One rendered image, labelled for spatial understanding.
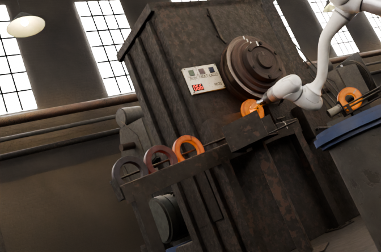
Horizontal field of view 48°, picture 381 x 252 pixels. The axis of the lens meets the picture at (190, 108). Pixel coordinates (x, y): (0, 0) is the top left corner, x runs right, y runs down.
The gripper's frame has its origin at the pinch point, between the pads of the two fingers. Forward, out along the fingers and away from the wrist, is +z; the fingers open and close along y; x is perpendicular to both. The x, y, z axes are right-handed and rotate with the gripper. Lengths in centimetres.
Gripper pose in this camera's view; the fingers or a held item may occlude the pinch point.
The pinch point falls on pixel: (251, 108)
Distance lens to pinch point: 267.3
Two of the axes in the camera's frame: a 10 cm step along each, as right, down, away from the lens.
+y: 8.1, -1.8, 5.6
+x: -3.5, -9.1, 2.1
